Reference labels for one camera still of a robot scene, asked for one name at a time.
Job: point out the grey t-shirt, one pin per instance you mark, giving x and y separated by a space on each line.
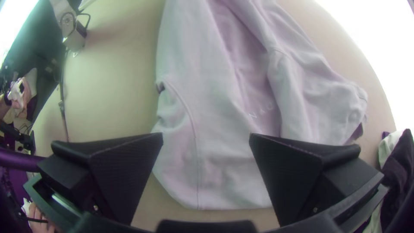
226 97

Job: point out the person's hand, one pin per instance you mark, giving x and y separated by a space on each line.
38 216

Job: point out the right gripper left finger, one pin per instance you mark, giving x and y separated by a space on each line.
123 174

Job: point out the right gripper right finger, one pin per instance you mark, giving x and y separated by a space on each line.
297 181

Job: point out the heap of clothes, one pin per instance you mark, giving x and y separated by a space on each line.
399 161

